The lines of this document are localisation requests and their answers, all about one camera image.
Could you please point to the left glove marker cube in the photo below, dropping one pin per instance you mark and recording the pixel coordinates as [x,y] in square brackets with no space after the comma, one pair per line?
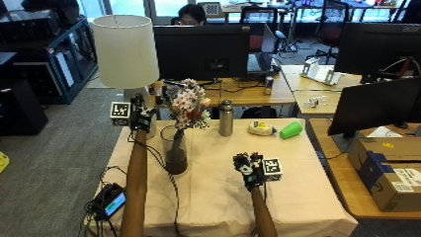
[120,110]

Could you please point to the drink can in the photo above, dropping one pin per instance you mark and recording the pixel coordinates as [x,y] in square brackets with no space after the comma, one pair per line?
[268,86]

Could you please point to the black office chair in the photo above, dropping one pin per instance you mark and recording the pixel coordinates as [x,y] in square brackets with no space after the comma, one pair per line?
[331,29]

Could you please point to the right glove marker cube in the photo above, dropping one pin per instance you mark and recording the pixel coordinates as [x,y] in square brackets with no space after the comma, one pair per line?
[272,168]

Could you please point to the green plastic cup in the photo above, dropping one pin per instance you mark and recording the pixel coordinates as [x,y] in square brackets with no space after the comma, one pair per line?
[291,130]

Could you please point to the wooden side desk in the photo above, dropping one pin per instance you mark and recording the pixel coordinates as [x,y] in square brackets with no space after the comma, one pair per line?
[337,184]

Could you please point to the clear plastic bottle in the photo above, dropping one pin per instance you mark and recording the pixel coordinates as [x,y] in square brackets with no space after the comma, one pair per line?
[316,102]

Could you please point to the black device with screen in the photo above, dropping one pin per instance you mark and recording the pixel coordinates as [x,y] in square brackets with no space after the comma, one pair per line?
[112,202]

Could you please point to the black cabinet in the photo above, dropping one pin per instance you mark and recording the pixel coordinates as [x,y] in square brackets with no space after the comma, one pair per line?
[20,108]

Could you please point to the printed marker board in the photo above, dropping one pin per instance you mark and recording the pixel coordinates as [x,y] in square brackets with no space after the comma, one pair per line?
[212,9]

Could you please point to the large black monitor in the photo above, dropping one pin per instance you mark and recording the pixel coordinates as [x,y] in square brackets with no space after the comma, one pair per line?
[377,49]

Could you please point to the glove marker cube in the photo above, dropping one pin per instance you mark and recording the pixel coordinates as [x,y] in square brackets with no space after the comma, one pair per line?
[120,110]
[272,168]

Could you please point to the open laptop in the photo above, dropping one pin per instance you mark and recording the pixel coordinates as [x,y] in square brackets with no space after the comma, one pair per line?
[261,49]

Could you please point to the white desk stand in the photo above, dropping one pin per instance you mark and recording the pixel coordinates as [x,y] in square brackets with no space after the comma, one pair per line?
[320,72]

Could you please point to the steel water bottle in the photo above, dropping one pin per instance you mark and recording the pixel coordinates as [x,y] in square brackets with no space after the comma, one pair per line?
[227,118]

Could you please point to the beige tablecloth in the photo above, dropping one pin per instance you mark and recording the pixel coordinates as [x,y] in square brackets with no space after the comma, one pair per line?
[219,197]

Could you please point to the cardboard box with blue tape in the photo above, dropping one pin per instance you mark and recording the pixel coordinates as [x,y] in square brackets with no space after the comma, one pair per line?
[390,171]

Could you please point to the tilted black monitor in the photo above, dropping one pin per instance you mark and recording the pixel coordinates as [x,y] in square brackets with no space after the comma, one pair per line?
[377,105]

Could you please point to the white shade table lamp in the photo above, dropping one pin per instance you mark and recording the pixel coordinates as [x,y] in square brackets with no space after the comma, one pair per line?
[125,52]

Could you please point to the person's left hand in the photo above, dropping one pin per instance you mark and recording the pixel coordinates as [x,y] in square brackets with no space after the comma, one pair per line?
[141,118]

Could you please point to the person's right hand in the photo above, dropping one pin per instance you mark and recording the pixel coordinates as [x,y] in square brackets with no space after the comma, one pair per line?
[251,171]

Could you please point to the dark blue shelf unit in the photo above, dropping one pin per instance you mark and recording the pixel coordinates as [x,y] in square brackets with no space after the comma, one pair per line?
[65,62]

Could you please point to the black computer monitor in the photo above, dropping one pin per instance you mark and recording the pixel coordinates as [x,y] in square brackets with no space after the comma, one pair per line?
[201,52]

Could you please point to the yellow white tape roll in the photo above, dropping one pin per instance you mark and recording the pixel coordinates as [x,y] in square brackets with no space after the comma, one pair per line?
[260,128]

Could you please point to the dark glass vase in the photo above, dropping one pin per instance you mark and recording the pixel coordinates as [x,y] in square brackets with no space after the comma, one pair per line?
[176,158]

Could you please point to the pink white flower bunch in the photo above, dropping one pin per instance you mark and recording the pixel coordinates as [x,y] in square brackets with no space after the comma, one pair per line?
[188,102]

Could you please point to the yellow object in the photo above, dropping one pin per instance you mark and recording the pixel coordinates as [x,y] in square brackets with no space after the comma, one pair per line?
[3,162]

